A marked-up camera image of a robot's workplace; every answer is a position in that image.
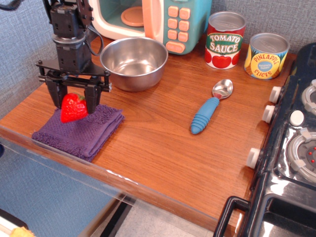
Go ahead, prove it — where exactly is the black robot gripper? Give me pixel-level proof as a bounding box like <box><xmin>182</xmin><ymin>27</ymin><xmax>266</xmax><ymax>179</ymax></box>
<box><xmin>36</xmin><ymin>42</ymin><xmax>112</xmax><ymax>114</ymax></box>

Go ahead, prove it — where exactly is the red toy strawberry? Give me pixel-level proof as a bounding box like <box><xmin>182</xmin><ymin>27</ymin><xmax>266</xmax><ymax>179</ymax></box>
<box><xmin>60</xmin><ymin>93</ymin><xmax>88</xmax><ymax>123</ymax></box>

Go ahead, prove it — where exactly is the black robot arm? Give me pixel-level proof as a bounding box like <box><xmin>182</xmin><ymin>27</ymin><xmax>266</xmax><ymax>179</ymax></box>
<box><xmin>36</xmin><ymin>0</ymin><xmax>111</xmax><ymax>114</ymax></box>

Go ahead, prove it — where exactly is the purple folded towel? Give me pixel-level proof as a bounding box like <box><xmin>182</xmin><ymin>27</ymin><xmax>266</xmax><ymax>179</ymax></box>
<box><xmin>32</xmin><ymin>105</ymin><xmax>124</xmax><ymax>162</ymax></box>

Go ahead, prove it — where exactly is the silver metal pot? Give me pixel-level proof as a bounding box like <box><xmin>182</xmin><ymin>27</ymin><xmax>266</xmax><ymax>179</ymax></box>
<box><xmin>100</xmin><ymin>37</ymin><xmax>168</xmax><ymax>92</ymax></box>

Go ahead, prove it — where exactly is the teal toy microwave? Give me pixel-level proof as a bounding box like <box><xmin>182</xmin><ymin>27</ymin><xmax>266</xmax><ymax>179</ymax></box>
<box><xmin>89</xmin><ymin>0</ymin><xmax>212</xmax><ymax>55</ymax></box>

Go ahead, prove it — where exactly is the tomato sauce can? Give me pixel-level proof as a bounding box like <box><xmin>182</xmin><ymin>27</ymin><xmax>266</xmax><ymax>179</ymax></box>
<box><xmin>204</xmin><ymin>11</ymin><xmax>246</xmax><ymax>70</ymax></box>

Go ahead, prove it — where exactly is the white stove knob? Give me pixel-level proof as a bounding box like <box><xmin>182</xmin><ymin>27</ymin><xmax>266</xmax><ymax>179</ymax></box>
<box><xmin>269</xmin><ymin>86</ymin><xmax>282</xmax><ymax>104</ymax></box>
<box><xmin>262</xmin><ymin>105</ymin><xmax>275</xmax><ymax>123</ymax></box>
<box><xmin>246</xmin><ymin>148</ymin><xmax>261</xmax><ymax>169</ymax></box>

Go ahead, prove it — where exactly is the pineapple slices can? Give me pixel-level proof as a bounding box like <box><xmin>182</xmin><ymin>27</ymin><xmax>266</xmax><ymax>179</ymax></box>
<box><xmin>244</xmin><ymin>33</ymin><xmax>290</xmax><ymax>80</ymax></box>

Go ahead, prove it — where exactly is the white round stove button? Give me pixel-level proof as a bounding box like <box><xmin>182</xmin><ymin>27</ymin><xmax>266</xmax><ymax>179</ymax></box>
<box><xmin>289</xmin><ymin>110</ymin><xmax>304</xmax><ymax>126</ymax></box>

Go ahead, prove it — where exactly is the grey stove burner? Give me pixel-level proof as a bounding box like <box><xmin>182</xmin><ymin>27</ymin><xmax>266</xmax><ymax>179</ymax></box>
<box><xmin>301</xmin><ymin>79</ymin><xmax>316</xmax><ymax>115</ymax></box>
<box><xmin>287</xmin><ymin>128</ymin><xmax>316</xmax><ymax>183</ymax></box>

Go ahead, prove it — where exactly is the black toy stove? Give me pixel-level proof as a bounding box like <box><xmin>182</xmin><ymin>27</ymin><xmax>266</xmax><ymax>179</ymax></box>
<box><xmin>213</xmin><ymin>42</ymin><xmax>316</xmax><ymax>237</ymax></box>

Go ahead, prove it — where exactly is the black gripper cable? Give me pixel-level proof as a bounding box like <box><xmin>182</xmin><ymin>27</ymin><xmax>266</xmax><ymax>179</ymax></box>
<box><xmin>85</xmin><ymin>23</ymin><xmax>104</xmax><ymax>57</ymax></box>

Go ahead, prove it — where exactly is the blue handled metal spoon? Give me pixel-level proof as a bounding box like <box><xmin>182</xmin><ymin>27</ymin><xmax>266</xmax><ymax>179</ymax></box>
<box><xmin>191</xmin><ymin>79</ymin><xmax>234</xmax><ymax>134</ymax></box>

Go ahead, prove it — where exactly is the black oven door handle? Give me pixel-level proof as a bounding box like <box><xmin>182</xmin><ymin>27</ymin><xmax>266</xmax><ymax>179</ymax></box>
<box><xmin>213</xmin><ymin>196</ymin><xmax>251</xmax><ymax>237</ymax></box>

